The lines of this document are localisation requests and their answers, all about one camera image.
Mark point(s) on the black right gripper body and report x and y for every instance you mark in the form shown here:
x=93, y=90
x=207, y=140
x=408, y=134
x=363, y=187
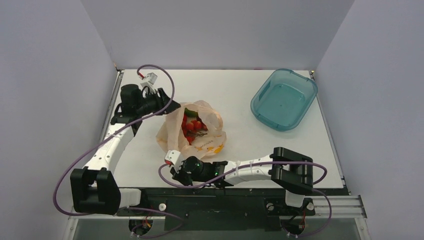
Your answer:
x=180, y=172

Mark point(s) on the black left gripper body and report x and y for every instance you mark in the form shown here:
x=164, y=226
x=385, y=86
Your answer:
x=150, y=105

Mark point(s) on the orange translucent plastic bag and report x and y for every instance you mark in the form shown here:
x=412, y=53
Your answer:
x=170, y=136

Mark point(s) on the red fake grape bunch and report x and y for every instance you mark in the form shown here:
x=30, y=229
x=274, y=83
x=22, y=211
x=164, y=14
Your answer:
x=193, y=128

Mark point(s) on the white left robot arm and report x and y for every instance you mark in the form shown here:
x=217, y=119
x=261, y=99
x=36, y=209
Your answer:
x=94, y=189

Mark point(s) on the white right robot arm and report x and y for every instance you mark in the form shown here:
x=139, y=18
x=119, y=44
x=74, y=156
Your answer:
x=289, y=169

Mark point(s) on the yellow green fake mango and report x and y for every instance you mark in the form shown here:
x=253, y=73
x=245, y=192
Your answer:
x=190, y=113

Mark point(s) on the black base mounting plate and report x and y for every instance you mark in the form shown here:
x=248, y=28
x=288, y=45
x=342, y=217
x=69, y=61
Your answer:
x=230, y=209

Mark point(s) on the teal plastic tray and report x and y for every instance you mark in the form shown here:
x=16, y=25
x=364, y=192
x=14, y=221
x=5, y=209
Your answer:
x=283, y=99

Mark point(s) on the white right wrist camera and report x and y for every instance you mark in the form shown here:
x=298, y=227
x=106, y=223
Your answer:
x=174, y=158

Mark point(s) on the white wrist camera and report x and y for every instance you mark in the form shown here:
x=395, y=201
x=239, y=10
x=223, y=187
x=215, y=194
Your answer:
x=174, y=158
x=147, y=83

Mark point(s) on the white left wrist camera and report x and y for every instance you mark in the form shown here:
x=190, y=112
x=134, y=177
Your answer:
x=147, y=83

